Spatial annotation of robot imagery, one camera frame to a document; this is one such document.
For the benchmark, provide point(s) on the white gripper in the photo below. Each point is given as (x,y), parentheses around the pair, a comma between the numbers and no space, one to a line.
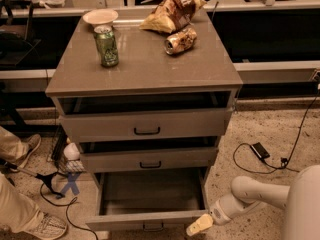
(219,213)

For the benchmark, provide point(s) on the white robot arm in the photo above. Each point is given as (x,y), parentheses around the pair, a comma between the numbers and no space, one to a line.
(300,202)

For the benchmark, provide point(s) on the grey drawer cabinet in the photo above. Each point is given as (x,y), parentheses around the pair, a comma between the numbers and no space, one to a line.
(144,68)

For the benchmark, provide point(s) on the black power adapter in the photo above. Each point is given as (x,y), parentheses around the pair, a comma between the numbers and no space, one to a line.
(260,151)

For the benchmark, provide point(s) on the blue tape cross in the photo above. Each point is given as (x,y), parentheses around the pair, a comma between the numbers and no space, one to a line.
(71,184)

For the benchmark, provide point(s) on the crushed can lying down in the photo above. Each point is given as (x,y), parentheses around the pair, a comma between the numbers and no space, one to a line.
(180,41)

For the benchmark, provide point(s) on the person's lower leg with sneaker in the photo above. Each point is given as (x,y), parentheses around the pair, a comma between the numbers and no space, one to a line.
(19,214)

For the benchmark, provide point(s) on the green soda can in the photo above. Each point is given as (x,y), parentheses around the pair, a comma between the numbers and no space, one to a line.
(106,45)

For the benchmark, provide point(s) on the person's upper leg with shoe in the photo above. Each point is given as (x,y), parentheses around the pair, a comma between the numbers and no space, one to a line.
(15,150)

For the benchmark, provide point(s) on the black grabber tool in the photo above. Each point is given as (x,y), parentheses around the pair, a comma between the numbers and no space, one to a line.
(46,179)

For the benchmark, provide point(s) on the crumpled chip bag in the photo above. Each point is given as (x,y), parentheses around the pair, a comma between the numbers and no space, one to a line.
(172,15)

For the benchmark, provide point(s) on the white bowl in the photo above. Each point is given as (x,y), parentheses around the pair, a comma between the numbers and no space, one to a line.
(100,16)

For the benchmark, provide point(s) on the top drawer with black handle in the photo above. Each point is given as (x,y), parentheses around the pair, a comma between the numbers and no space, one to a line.
(138,117)

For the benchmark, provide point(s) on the drawer with black handle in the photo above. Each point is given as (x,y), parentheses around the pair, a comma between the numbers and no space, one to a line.
(149,154)
(138,117)

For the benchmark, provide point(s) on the middle drawer with black handle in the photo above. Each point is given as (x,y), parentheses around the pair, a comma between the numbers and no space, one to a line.
(149,154)

